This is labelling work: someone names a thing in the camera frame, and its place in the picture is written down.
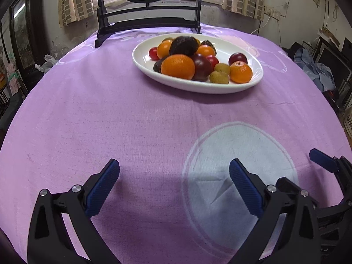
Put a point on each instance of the black framed persimmon painting screen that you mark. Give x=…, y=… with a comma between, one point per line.
x=148, y=23

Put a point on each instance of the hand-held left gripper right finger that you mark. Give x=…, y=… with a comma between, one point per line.
x=246, y=188

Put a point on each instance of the dark brown water chestnut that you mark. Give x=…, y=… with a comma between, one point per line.
x=207, y=43
x=157, y=66
x=183, y=45

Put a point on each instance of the yellow-green citrus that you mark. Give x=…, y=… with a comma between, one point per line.
x=167, y=39

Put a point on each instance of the black cloth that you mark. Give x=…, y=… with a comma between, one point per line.
x=291, y=49

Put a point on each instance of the dark wooden glass cabinet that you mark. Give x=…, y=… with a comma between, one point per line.
x=24, y=33

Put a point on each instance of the black monitor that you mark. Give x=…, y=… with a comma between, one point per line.
x=334, y=60

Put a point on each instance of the dark red plum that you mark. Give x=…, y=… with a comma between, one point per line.
x=202, y=66
x=237, y=57

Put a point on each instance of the small smooth orange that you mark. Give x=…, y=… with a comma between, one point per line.
x=164, y=48
x=205, y=51

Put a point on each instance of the cardboard box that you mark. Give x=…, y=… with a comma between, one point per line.
x=348, y=126

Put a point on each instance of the pink paper sheet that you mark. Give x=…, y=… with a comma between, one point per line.
x=12, y=78

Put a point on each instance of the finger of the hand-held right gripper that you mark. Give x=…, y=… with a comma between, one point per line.
x=323, y=159
x=294, y=187

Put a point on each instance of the white wall socket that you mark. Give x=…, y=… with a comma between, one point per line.
x=272, y=13

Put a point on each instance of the red cherry tomato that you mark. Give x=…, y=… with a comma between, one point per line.
x=153, y=53
x=214, y=60

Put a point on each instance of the white plastic bag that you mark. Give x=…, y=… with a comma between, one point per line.
x=45, y=64

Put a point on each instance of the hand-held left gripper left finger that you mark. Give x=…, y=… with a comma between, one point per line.
x=103, y=187

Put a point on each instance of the small green kiwi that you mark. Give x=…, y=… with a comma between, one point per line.
x=222, y=67
x=219, y=77

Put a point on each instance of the purple tablecloth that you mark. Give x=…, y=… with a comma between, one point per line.
x=110, y=121

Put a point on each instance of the white oval plate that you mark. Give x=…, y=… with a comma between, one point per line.
x=198, y=86

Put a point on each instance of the blue cloth pile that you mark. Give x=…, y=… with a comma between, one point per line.
x=315, y=70

